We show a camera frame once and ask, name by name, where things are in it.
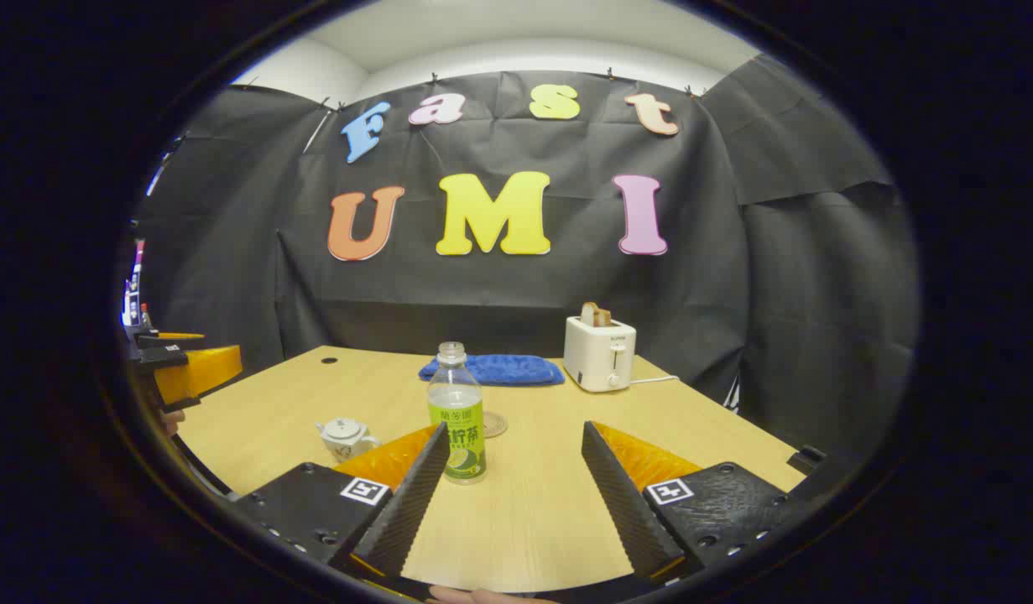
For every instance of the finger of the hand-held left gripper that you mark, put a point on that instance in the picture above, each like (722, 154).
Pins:
(159, 357)
(168, 338)

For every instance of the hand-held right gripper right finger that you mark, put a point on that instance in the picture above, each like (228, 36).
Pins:
(621, 503)

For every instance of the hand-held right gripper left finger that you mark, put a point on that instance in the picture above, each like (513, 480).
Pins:
(411, 503)

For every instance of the white ceramic teacup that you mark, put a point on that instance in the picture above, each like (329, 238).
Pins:
(348, 447)

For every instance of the white teacup lid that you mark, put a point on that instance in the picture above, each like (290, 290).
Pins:
(343, 428)

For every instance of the clear green-label water bottle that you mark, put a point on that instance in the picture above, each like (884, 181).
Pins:
(457, 411)

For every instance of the round brown coaster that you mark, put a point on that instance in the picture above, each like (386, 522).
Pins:
(496, 425)

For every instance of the white toaster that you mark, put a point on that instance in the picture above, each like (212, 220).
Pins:
(596, 356)

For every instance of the blue towel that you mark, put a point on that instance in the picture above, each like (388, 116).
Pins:
(499, 369)

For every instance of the small bread slice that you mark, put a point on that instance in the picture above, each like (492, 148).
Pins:
(605, 318)

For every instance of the large bread slice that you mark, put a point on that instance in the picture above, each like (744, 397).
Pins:
(589, 315)

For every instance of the small black object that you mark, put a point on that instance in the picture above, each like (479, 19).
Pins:
(807, 459)

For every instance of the colourful wall poster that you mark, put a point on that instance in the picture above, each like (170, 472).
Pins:
(134, 294)

